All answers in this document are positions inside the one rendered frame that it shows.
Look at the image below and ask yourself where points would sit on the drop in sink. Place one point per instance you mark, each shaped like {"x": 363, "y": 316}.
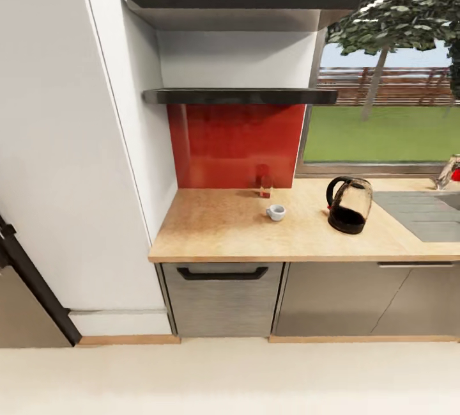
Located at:
{"x": 433, "y": 216}

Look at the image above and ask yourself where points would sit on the dishwasher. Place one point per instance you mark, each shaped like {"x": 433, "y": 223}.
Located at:
{"x": 223, "y": 299}

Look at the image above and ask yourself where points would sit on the countertop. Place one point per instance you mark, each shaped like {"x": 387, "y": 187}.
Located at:
{"x": 231, "y": 225}

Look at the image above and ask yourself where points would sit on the electric kettle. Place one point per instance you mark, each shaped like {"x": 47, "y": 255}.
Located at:
{"x": 350, "y": 207}

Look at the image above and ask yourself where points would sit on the water glass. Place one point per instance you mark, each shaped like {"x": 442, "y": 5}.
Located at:
{"x": 266, "y": 186}

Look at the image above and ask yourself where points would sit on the coffee cup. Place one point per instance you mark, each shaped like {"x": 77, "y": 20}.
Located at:
{"x": 276, "y": 212}

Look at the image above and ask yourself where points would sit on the shelf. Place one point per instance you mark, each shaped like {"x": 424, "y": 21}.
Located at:
{"x": 242, "y": 15}
{"x": 240, "y": 96}

